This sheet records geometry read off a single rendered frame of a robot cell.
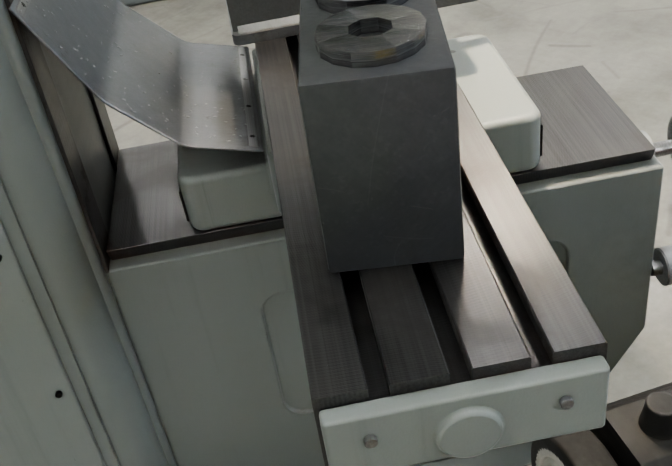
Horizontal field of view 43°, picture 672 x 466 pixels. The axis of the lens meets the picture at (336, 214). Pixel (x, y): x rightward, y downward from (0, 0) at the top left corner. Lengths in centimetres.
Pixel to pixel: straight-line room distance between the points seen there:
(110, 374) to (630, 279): 79
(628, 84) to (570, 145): 174
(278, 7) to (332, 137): 54
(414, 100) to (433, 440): 26
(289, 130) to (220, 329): 41
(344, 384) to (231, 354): 66
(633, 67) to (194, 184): 219
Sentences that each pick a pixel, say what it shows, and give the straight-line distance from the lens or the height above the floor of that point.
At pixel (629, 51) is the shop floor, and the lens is 322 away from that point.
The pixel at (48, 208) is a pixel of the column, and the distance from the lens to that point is 111.
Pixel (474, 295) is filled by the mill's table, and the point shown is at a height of 95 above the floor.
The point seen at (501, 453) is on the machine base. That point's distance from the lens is 156.
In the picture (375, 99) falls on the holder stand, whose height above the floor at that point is 111.
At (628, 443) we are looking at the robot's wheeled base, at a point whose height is 61.
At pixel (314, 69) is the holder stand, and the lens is 67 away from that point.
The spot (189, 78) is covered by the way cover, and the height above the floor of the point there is 90.
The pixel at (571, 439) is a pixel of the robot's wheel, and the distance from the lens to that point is 107.
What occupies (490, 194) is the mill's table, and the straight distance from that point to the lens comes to 83.
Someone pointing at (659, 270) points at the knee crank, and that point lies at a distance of 140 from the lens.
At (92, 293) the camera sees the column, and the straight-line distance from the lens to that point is 119.
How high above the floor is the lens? 143
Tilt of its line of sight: 36 degrees down
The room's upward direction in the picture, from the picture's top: 9 degrees counter-clockwise
